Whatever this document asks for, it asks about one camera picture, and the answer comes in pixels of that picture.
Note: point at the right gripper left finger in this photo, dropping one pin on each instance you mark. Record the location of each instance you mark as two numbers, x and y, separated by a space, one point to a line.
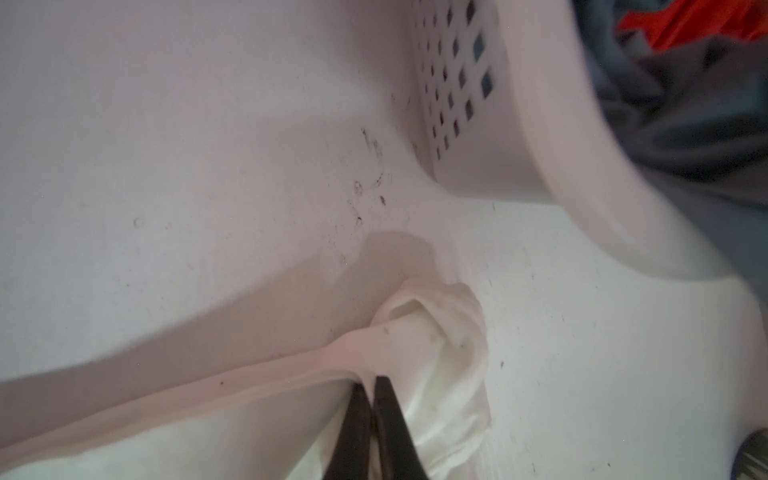
351 454

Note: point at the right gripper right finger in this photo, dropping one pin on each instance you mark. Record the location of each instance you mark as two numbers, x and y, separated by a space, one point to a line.
398 456

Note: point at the white printed t-shirt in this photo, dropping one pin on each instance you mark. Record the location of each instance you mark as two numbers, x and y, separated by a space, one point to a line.
280 419

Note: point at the white plastic laundry basket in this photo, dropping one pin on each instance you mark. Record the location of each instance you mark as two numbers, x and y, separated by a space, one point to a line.
511 114

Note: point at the grey t-shirt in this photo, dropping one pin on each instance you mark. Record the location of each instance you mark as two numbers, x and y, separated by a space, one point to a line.
694 120

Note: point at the red t-shirt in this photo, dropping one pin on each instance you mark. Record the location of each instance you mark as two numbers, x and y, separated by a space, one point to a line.
683 22

